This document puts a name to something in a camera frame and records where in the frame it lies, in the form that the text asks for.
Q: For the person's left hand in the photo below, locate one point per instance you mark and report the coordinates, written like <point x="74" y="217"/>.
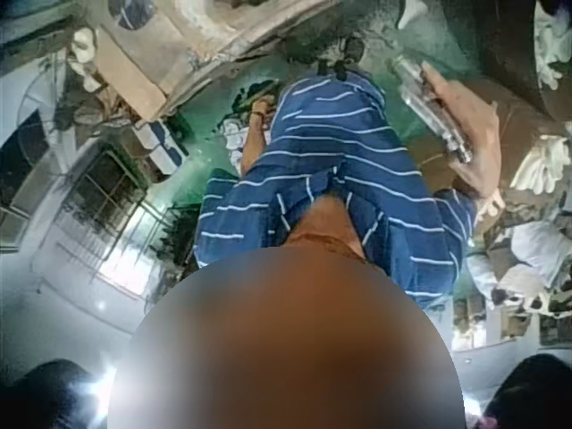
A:
<point x="263" y="104"/>

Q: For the person's right hand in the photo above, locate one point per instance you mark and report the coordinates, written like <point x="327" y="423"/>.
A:
<point x="469" y="116"/>

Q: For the large dark drum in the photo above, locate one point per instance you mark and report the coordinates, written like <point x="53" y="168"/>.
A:
<point x="500" y="49"/>

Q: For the pile of white gloves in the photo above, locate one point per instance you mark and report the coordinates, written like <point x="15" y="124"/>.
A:
<point x="556" y="44"/>

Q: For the heap of white gloves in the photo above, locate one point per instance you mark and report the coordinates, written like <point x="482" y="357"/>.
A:
<point x="543" y="163"/>

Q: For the heap of white sacks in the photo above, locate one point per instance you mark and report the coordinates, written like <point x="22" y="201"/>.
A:
<point x="523" y="254"/>

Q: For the white crumpled cloth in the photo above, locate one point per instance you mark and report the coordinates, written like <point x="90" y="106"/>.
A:
<point x="234" y="140"/>

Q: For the brown wooden workbench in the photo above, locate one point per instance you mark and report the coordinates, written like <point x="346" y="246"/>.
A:
<point x="179" y="49"/>

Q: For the blue and white carton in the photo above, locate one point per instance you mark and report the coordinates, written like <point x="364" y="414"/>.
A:
<point x="162" y="145"/>

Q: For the barred window frame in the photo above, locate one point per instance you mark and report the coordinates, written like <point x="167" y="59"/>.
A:
<point x="105" y="190"/>

